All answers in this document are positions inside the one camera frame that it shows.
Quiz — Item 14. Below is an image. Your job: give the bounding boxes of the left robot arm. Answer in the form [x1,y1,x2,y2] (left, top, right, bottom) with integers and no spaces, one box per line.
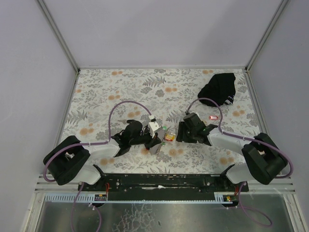
[43,119,165,186]

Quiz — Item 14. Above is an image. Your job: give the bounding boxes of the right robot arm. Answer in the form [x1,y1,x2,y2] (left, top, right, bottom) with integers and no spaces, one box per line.
[176,113,288,185]

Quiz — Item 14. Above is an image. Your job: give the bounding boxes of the black key tag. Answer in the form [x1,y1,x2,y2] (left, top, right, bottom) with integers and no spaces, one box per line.
[126,119,135,124]

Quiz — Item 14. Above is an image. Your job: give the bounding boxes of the yellow key tag on holder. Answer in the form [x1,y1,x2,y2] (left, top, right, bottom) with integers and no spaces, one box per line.
[165,133,176,142]

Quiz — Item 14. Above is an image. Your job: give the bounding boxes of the floral table mat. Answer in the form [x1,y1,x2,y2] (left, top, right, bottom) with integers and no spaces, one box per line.
[60,69,260,174]

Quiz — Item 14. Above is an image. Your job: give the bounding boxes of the black cloth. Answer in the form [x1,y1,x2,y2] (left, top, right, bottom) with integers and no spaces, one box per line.
[197,73,236,106]

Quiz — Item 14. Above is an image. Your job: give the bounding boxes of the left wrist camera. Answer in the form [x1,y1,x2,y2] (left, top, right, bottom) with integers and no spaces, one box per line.
[148,121,162,138]

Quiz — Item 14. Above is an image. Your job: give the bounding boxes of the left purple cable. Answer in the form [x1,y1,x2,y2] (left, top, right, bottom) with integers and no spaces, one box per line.
[44,101,155,232]

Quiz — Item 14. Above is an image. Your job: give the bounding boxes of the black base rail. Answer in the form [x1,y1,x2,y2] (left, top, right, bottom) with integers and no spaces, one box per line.
[78,174,240,202]

